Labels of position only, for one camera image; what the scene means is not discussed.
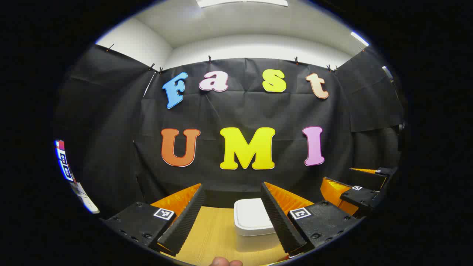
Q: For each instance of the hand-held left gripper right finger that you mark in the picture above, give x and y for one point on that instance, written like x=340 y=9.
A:
x=279 y=221

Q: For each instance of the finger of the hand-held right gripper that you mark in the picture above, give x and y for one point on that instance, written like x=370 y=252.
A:
x=384 y=171
x=360 y=197

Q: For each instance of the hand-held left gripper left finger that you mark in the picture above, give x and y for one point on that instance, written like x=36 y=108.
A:
x=186 y=221

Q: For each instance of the white desktop garbage bin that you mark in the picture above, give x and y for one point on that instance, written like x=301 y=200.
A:
x=251 y=218

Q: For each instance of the dark stand with grey head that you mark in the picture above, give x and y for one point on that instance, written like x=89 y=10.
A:
x=387 y=72

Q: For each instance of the black backdrop cloth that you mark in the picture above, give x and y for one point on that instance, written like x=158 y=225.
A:
x=236 y=111

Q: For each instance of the ceiling light panel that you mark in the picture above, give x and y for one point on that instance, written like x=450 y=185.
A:
x=240 y=2
x=359 y=38

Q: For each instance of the row of small cloth clips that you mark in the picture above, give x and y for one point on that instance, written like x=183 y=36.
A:
x=209 y=59

